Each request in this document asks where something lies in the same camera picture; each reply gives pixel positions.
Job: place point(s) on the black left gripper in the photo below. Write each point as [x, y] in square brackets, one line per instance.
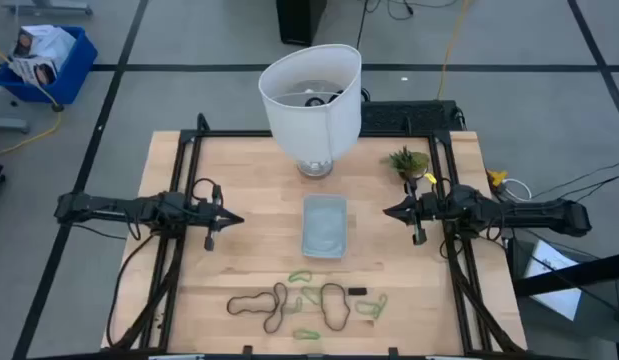
[209, 216]

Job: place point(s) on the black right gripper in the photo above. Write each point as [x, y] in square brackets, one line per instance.
[429, 209]

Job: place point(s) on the green rubber band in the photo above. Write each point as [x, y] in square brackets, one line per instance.
[384, 300]
[357, 306]
[294, 334]
[299, 302]
[291, 275]
[320, 299]

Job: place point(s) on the black rubber band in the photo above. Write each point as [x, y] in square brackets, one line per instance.
[321, 300]
[228, 306]
[277, 306]

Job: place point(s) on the small black block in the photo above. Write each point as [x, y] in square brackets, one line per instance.
[357, 291]

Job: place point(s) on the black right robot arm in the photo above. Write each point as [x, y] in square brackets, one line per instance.
[529, 212]

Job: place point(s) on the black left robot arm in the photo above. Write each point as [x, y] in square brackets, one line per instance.
[114, 207]

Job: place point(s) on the clear plastic bin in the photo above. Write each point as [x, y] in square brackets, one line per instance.
[324, 225]

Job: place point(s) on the small potted plant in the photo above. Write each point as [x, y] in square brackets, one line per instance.
[409, 161]

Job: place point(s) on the black perforated case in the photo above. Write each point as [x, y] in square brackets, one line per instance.
[409, 117]

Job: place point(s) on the yellow plug connector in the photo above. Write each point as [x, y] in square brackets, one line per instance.
[496, 177]

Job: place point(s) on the table lamp white shade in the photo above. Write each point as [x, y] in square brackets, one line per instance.
[314, 125]

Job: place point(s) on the black table clamp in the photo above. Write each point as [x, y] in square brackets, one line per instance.
[393, 352]
[247, 350]

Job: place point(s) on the silver aluminium bar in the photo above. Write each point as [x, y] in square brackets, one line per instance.
[449, 358]
[176, 357]

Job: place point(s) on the white paper sheet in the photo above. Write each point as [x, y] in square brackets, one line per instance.
[546, 257]

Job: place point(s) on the black beam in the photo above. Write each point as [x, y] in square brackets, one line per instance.
[579, 272]

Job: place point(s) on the black box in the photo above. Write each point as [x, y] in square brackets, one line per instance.
[299, 20]

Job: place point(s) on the blue plastic crate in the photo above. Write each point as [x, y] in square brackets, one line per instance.
[74, 75]

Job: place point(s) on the grey cart leg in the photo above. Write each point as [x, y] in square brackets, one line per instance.
[49, 7]
[9, 125]

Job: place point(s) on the white printed package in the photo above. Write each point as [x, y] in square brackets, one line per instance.
[49, 42]
[34, 72]

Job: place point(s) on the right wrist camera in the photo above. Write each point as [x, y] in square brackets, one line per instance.
[412, 187]

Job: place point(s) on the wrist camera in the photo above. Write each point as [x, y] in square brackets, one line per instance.
[412, 187]
[217, 192]

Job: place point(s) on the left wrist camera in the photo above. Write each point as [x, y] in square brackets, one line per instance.
[217, 192]

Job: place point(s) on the black aluminium frame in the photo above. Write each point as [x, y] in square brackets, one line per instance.
[229, 133]

